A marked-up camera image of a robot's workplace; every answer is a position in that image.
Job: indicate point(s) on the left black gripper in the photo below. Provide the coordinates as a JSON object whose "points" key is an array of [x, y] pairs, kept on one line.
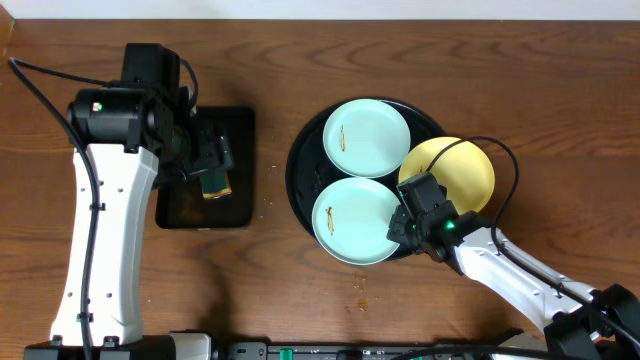
{"points": [[220, 153]]}

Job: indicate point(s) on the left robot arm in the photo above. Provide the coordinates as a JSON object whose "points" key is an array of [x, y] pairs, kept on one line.
{"points": [[130, 136]]}

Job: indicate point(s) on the green and yellow sponge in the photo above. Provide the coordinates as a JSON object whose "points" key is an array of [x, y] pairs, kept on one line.
{"points": [[215, 185]]}

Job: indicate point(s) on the light blue plate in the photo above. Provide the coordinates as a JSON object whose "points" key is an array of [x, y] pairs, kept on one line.
{"points": [[366, 138], [350, 219]]}

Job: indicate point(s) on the black rectangular tray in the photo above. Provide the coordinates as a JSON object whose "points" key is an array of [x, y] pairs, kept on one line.
{"points": [[182, 206]]}

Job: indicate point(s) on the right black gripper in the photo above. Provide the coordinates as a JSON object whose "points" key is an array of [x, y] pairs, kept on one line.
{"points": [[398, 229]]}

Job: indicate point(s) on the yellow plate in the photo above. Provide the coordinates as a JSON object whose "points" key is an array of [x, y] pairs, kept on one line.
{"points": [[464, 170]]}

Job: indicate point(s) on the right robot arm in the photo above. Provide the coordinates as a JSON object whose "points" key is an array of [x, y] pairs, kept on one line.
{"points": [[577, 320]]}

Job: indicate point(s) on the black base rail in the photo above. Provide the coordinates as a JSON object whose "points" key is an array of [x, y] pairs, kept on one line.
{"points": [[297, 351]]}

